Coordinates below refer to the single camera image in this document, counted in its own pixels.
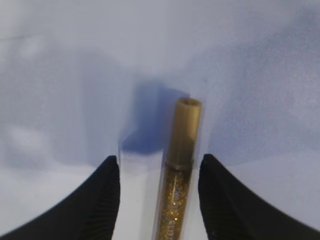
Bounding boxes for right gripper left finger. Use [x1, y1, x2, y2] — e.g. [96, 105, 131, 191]
[0, 155, 120, 240]

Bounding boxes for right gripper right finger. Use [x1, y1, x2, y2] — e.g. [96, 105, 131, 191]
[198, 154, 320, 240]

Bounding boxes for gold marker pen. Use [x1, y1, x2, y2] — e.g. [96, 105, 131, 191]
[152, 97, 202, 240]

